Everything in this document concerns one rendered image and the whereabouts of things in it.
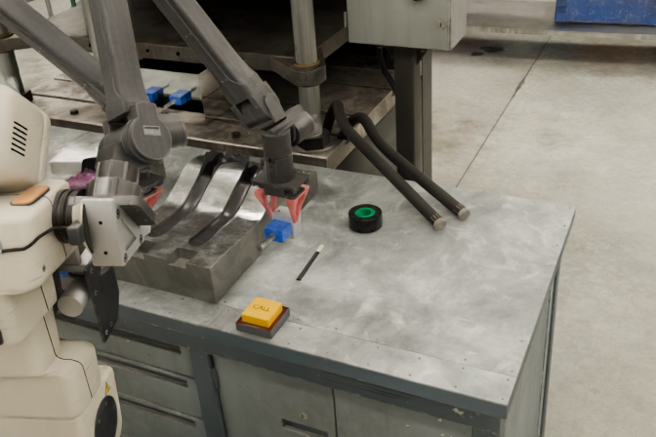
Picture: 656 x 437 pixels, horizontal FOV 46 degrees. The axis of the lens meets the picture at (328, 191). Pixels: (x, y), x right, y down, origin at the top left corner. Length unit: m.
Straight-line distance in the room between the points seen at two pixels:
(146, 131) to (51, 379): 0.45
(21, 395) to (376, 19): 1.31
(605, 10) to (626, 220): 1.93
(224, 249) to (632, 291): 1.82
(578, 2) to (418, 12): 3.04
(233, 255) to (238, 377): 0.27
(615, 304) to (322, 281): 1.55
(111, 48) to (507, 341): 0.88
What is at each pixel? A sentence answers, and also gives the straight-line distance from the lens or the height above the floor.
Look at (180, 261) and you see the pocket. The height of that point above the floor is 0.86.
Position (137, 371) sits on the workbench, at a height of 0.53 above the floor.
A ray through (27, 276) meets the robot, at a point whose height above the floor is 1.14.
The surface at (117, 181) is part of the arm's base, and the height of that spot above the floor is 1.23.
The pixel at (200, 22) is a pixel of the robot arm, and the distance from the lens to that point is 1.47.
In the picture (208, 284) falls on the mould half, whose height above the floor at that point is 0.85.
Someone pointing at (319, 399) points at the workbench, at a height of 0.62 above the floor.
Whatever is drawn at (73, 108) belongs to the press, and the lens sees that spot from 2.77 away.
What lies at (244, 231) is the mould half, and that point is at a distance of 1.70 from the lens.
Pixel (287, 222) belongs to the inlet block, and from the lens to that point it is 1.59.
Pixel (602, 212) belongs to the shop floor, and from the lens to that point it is 3.52.
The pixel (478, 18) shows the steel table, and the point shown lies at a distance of 5.23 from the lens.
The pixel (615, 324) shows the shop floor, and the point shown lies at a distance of 2.89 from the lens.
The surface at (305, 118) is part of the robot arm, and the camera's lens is 1.57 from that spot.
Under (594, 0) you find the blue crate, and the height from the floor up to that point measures 0.40.
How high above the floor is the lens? 1.77
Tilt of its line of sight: 29 degrees down
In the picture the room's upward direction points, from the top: 4 degrees counter-clockwise
